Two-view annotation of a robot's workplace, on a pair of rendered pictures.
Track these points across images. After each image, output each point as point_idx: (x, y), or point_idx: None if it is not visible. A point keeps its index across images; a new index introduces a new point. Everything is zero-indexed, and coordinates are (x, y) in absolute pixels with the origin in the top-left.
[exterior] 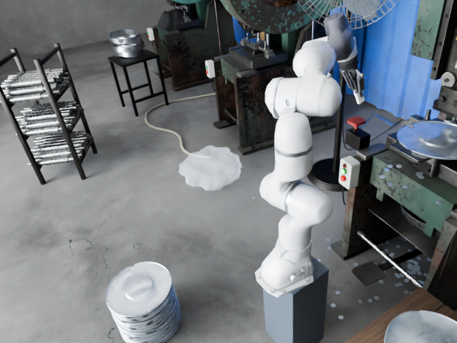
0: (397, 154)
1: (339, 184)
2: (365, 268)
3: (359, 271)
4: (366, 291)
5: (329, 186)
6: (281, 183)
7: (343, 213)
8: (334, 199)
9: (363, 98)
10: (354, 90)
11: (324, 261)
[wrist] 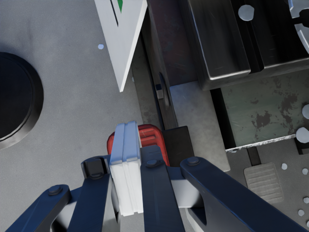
0: (253, 83)
1: (28, 110)
2: (255, 184)
3: (260, 197)
4: (243, 176)
5: (24, 127)
6: None
7: (93, 134)
8: (56, 132)
9: (138, 131)
10: (125, 208)
11: (180, 208)
